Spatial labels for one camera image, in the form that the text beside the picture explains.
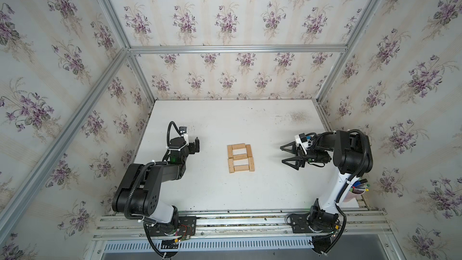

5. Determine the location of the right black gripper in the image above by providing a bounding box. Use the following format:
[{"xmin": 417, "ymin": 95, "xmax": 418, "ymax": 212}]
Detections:
[{"xmin": 281, "ymin": 142, "xmax": 329, "ymax": 173}]

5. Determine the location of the wooden block numbered 67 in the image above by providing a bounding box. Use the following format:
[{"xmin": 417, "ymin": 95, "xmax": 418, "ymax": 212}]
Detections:
[{"xmin": 228, "ymin": 158, "xmax": 235, "ymax": 173}]

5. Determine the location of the wooden block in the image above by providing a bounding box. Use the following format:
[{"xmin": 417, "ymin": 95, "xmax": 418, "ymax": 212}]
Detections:
[
  {"xmin": 248, "ymin": 157, "xmax": 255, "ymax": 172},
  {"xmin": 231, "ymin": 143, "xmax": 246, "ymax": 150},
  {"xmin": 233, "ymin": 154, "xmax": 248, "ymax": 161},
  {"xmin": 227, "ymin": 145, "xmax": 233, "ymax": 158},
  {"xmin": 233, "ymin": 165, "xmax": 250, "ymax": 172}
]

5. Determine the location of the wooden block bottom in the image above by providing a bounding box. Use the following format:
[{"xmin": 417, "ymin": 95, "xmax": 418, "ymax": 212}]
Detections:
[{"xmin": 248, "ymin": 157, "xmax": 255, "ymax": 172}]

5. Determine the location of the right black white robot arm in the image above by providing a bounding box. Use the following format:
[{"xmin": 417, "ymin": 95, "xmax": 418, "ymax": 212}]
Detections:
[{"xmin": 280, "ymin": 129, "xmax": 373, "ymax": 231}]

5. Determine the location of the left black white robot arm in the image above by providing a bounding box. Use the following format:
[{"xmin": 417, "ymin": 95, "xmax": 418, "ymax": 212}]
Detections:
[{"xmin": 111, "ymin": 121, "xmax": 200, "ymax": 260}]

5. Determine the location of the pink cup with pens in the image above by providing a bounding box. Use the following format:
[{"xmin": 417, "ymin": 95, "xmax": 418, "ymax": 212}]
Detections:
[{"xmin": 343, "ymin": 179, "xmax": 370, "ymax": 202}]

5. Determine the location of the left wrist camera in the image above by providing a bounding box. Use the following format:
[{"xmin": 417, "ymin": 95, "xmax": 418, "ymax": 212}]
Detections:
[{"xmin": 179, "ymin": 126, "xmax": 189, "ymax": 145}]

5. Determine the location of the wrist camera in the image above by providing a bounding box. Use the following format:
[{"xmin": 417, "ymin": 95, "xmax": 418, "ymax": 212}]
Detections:
[
  {"xmin": 179, "ymin": 126, "xmax": 189, "ymax": 145},
  {"xmin": 295, "ymin": 133, "xmax": 312, "ymax": 149}
]

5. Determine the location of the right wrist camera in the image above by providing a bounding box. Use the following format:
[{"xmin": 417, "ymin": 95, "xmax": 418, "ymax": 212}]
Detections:
[{"xmin": 295, "ymin": 133, "xmax": 312, "ymax": 149}]

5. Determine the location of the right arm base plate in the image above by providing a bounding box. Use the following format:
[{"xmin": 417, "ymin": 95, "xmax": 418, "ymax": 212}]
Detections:
[{"xmin": 285, "ymin": 210, "xmax": 340, "ymax": 255}]

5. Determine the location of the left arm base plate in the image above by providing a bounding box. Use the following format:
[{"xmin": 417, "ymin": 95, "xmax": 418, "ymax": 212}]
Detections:
[{"xmin": 143, "ymin": 216, "xmax": 197, "ymax": 251}]

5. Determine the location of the white vented cable duct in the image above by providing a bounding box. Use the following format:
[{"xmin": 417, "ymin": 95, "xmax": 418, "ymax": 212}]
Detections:
[{"xmin": 103, "ymin": 236, "xmax": 314, "ymax": 254}]

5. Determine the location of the aluminium rail frame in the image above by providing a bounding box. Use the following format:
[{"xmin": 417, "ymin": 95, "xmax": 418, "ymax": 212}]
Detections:
[{"xmin": 91, "ymin": 208, "xmax": 392, "ymax": 241}]

